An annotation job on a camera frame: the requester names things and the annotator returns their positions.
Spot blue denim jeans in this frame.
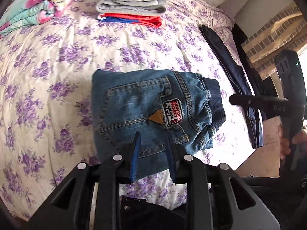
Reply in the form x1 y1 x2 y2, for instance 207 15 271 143
91 69 226 180

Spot person's right hand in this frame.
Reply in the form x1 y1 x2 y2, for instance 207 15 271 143
278 124 307 160

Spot brick pattern curtain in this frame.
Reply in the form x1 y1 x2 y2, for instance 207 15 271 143
241 0 304 81

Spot dark navy pants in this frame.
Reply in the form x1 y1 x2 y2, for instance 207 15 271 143
199 25 263 149

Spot purple floral bed sheet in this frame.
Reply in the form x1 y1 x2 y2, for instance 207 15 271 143
1 0 253 220

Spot folded red blue garment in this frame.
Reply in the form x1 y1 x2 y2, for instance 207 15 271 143
97 13 162 28

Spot folded floral quilt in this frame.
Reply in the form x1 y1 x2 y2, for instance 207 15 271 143
1 0 74 37

